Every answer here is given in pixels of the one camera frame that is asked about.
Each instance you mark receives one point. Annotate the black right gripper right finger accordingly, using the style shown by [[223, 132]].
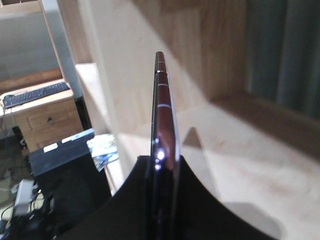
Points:
[[200, 216]]

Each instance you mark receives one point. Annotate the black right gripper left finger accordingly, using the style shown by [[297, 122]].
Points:
[[122, 217]]

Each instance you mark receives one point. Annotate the black smartphone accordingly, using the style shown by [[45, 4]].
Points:
[[165, 156]]

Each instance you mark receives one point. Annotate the black computer tower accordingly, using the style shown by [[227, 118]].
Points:
[[65, 171]]

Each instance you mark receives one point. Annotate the colourful booklet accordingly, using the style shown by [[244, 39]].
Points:
[[103, 150]]

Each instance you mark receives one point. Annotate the white power strip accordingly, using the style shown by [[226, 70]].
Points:
[[23, 198]]

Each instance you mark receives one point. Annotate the wooden side table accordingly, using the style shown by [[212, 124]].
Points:
[[35, 55]]

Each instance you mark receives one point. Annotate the low wooden shelf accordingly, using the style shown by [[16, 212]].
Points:
[[259, 159]]

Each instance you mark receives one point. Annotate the black keyboard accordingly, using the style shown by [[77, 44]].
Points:
[[13, 100]]

